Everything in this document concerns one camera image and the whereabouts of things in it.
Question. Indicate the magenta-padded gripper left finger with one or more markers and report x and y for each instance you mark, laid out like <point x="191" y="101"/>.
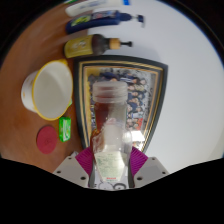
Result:
<point x="70" y="170"/>

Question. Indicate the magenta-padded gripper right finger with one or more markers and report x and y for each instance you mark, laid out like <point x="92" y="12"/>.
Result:
<point x="151" y="170"/>

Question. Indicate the clear plastic water bottle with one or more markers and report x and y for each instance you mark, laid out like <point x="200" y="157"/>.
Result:
<point x="110" y="140"/>

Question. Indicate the flat round red coaster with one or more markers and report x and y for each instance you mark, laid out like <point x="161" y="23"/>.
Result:
<point x="46" y="140"/>

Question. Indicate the framed group picture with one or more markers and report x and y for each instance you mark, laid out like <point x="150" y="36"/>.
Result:
<point x="146" y="100"/>

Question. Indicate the white mug with yellow rim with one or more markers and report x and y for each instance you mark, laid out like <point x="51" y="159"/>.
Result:
<point x="50" y="90"/>

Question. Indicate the brown pump bottle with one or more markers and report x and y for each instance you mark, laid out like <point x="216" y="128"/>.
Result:
<point x="86" y="46"/>

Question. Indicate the white lotion bottle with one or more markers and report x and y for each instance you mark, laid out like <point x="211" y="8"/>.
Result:
<point x="90" y="6"/>

